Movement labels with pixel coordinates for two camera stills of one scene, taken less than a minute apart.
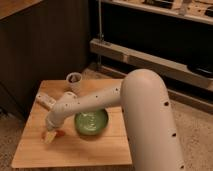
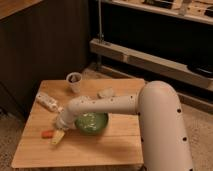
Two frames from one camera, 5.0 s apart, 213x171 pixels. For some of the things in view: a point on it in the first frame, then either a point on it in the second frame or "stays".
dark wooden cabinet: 40,40 stays
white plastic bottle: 45,101 stays
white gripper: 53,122 to 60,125
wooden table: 111,147 stays
